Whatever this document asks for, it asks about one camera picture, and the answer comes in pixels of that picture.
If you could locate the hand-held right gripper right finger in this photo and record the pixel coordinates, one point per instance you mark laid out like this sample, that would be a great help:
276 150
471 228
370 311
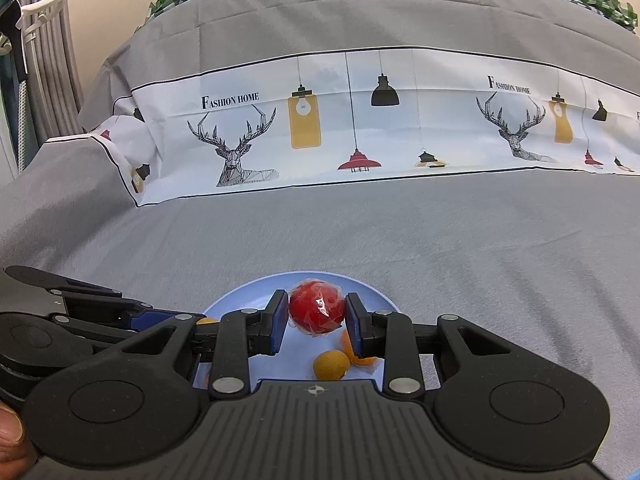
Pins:
354 325

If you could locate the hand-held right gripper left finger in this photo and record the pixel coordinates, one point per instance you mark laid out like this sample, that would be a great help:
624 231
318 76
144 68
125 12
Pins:
278 322

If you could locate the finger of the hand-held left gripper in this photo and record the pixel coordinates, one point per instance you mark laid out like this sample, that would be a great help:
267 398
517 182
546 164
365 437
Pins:
65 284
150 319

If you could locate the plastic-wrapped large orange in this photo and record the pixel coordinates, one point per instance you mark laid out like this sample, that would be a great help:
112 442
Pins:
362 359

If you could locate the plastic-wrapped red fruit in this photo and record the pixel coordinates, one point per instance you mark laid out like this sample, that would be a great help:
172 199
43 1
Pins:
316 308

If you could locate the light blue plate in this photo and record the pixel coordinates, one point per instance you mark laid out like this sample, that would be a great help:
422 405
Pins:
300 282

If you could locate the yellow-green round fruit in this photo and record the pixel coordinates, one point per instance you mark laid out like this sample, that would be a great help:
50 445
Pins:
331 365

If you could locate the small orange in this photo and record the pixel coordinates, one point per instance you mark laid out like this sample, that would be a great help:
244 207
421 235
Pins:
208 320

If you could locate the person's left hand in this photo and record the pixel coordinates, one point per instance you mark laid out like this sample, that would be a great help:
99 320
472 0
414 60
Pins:
12 445

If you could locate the grey bed sheet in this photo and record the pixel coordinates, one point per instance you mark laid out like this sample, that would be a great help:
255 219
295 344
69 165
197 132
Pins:
450 260

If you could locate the grey printed pillow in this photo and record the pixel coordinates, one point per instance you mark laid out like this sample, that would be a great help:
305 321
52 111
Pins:
75 160

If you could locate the striped pole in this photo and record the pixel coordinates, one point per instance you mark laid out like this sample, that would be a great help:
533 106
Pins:
22 125

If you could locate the grey curtain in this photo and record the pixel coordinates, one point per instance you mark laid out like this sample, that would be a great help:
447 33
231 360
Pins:
50 60

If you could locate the white plastic hanger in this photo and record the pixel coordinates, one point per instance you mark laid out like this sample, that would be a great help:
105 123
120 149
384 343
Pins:
42 9

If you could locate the grey quilt with deer print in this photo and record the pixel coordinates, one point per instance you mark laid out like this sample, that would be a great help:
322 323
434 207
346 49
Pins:
400 25

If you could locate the white window frame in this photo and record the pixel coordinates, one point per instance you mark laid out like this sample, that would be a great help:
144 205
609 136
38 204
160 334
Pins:
6 150

